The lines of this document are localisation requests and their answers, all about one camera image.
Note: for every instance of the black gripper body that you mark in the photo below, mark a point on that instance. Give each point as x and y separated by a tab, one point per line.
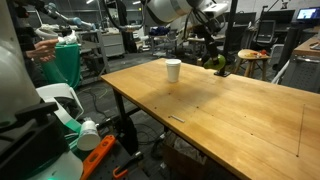
206	30

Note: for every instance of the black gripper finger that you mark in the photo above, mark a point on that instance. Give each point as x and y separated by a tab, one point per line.
211	50
219	57

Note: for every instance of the green toy pear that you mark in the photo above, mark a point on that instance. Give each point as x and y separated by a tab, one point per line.
216	62

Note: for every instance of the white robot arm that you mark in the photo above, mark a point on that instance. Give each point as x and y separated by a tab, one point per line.
166	10

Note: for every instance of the blue grey robot arm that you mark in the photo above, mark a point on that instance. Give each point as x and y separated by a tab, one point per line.
71	20

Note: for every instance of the white foam cup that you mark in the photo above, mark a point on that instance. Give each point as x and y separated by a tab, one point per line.
173	71

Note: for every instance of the white paper cup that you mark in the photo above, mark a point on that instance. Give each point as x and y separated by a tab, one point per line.
88	135

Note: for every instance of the person's bare hand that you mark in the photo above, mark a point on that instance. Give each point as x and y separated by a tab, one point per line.
43	50

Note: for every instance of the light wooden table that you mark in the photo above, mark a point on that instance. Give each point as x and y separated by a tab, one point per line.
191	39

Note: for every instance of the black pole stand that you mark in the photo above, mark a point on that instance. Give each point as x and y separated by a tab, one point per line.
230	33

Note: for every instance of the round wooden stool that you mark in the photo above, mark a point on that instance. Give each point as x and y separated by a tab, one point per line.
250	55

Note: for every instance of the small red toy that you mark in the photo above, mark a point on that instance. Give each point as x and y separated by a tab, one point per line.
263	52

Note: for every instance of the black office chair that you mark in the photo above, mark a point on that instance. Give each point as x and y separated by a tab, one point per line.
265	31

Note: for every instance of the small metal strip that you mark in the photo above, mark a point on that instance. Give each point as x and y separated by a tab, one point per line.
177	119

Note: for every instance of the brown wooden desk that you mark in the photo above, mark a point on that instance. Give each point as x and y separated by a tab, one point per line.
306	46

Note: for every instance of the grey drawer cabinet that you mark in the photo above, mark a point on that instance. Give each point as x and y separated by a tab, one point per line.
113	45

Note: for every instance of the lit computer monitor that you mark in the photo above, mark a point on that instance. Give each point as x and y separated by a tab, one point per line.
306	14

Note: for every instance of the grey metal shelf cart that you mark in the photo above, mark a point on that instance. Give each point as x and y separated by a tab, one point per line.
95	50

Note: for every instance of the black table leg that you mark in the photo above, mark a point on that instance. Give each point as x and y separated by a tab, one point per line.
128	130

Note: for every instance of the white crumpled bag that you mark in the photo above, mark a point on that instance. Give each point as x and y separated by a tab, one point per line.
69	38

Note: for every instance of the orange black clamp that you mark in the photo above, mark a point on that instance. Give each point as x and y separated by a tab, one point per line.
126	165

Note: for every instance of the green cloth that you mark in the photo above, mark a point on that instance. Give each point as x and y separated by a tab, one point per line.
66	66

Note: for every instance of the orange spirit level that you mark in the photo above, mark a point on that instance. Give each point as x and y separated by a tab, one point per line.
96	156

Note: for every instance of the white plastic chair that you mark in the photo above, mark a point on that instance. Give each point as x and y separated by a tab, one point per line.
60	91

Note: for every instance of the person in dark clothes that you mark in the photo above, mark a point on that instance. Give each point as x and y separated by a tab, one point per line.
31	71

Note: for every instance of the white chair frame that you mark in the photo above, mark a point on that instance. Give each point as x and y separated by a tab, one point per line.
278	75

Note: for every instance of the black clamp mount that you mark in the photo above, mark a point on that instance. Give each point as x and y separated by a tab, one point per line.
30	140

